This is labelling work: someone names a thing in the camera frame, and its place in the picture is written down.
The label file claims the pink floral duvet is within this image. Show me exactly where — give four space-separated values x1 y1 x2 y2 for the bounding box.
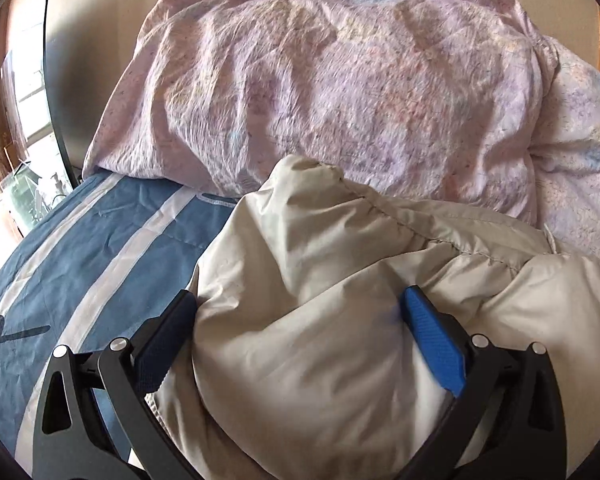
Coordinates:
83 0 600 258

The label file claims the beige puffer jacket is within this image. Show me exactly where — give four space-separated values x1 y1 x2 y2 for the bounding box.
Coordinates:
147 156 600 479

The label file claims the blue white striped bed sheet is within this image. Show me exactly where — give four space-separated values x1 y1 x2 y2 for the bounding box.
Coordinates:
0 171 235 471

